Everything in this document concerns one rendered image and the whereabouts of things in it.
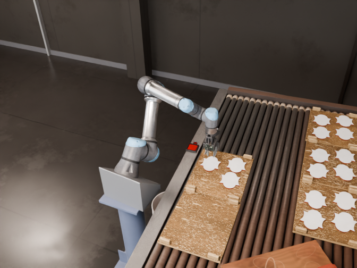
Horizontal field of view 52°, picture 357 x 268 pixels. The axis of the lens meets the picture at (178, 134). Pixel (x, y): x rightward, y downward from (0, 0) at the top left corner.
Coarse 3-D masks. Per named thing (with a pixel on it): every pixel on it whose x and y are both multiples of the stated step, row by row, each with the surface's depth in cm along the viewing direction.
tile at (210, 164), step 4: (212, 156) 247; (204, 160) 244; (208, 160) 244; (212, 160) 244; (216, 160) 244; (204, 164) 241; (208, 164) 240; (212, 164) 240; (216, 164) 240; (204, 168) 238; (208, 168) 238; (212, 168) 238; (216, 168) 237
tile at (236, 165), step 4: (228, 160) 243; (232, 160) 243; (236, 160) 243; (240, 160) 243; (228, 164) 240; (232, 164) 240; (236, 164) 240; (240, 164) 240; (244, 164) 240; (228, 168) 238; (232, 168) 237; (236, 168) 237; (240, 168) 237; (236, 172) 234
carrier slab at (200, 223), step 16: (176, 208) 213; (192, 208) 213; (208, 208) 212; (224, 208) 212; (176, 224) 204; (192, 224) 203; (208, 224) 203; (224, 224) 203; (176, 240) 195; (192, 240) 195; (208, 240) 195; (224, 240) 195
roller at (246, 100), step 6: (246, 96) 311; (246, 102) 304; (240, 114) 290; (240, 120) 284; (234, 126) 278; (234, 132) 272; (228, 138) 267; (234, 138) 269; (228, 144) 261; (228, 150) 256; (180, 258) 189; (186, 258) 190; (180, 264) 186
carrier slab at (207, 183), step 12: (204, 156) 248; (216, 156) 248; (228, 156) 248; (240, 156) 248; (192, 180) 231; (204, 180) 230; (216, 180) 230; (240, 180) 230; (204, 192) 222; (216, 192) 222; (228, 192) 222; (240, 192) 222
